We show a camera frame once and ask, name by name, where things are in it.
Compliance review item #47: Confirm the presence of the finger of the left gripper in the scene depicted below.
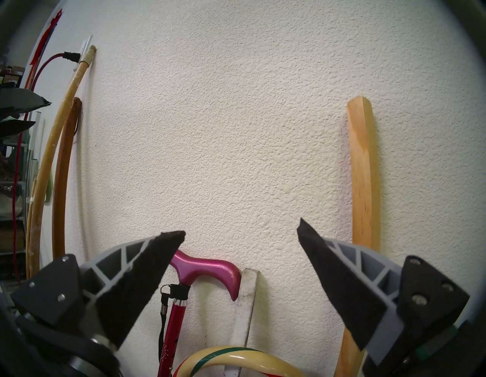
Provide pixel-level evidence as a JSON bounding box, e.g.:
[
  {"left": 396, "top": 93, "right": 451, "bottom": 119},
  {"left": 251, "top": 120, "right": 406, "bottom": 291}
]
[
  {"left": 0, "top": 88, "right": 52, "bottom": 117},
  {"left": 0, "top": 120, "right": 36, "bottom": 139}
]

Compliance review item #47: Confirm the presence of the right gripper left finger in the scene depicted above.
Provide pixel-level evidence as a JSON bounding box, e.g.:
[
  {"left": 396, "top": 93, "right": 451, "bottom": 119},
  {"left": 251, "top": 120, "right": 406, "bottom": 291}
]
[{"left": 11, "top": 230, "right": 186, "bottom": 351}]

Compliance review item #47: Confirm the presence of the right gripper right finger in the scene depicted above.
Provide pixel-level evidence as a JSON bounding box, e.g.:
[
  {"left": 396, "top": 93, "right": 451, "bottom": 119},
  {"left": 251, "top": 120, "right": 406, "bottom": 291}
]
[{"left": 297, "top": 217, "right": 470, "bottom": 364}]

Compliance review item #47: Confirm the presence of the pink metal walking cane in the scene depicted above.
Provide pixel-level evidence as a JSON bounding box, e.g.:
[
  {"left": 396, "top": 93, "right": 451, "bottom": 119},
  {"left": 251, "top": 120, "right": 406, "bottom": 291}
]
[{"left": 157, "top": 249, "right": 242, "bottom": 377}]

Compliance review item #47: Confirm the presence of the striped candy cane stick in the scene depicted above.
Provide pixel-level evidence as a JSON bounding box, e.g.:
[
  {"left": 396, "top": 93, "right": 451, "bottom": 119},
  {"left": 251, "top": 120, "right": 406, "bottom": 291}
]
[{"left": 173, "top": 345, "right": 306, "bottom": 377}]

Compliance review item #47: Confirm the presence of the white plastic pipe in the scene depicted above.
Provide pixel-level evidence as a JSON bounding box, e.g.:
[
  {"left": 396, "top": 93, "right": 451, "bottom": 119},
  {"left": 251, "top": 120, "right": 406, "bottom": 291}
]
[{"left": 30, "top": 111, "right": 43, "bottom": 184}]

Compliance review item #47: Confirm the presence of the dark brown wooden stick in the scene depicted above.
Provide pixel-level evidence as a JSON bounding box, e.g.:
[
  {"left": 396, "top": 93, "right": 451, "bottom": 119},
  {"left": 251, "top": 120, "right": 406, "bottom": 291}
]
[{"left": 52, "top": 97, "right": 82, "bottom": 261}]

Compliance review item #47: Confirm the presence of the white flat stick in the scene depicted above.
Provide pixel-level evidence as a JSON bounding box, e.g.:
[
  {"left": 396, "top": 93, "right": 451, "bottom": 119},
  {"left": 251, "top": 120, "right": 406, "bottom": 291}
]
[{"left": 223, "top": 268, "right": 259, "bottom": 377}]

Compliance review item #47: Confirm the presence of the light wooden stick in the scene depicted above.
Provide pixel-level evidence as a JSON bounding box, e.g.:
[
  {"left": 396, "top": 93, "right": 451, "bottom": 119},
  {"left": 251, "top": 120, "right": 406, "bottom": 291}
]
[{"left": 334, "top": 96, "right": 382, "bottom": 377}]

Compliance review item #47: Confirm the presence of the wooden broom handle threaded tip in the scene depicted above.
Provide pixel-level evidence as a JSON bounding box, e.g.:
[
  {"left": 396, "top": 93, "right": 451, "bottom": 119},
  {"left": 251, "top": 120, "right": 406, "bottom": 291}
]
[{"left": 26, "top": 45, "right": 97, "bottom": 280}]

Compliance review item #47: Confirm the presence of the red hanging strap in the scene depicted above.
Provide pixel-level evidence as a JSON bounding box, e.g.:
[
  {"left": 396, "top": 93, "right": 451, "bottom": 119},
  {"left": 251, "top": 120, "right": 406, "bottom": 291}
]
[{"left": 30, "top": 10, "right": 63, "bottom": 66}]

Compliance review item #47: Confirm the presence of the red black power cord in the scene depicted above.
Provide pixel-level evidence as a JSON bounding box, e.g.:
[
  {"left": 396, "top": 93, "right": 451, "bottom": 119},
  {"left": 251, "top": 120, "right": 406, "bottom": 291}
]
[{"left": 11, "top": 51, "right": 82, "bottom": 285}]

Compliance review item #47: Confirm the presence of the white wall outlet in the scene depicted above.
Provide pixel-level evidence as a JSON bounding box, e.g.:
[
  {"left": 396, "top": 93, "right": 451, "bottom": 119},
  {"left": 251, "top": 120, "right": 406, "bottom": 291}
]
[{"left": 72, "top": 35, "right": 94, "bottom": 71}]

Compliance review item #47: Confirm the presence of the metal wire shelf rack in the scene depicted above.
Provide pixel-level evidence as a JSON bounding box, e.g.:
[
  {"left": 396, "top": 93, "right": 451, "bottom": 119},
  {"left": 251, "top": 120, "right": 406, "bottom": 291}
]
[{"left": 0, "top": 65, "right": 29, "bottom": 282}]

